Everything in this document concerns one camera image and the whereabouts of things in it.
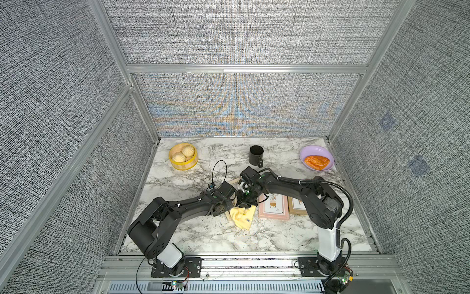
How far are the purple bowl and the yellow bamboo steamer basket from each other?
641mm

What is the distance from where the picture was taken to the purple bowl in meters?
1.05

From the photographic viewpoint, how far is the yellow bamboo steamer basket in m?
1.05
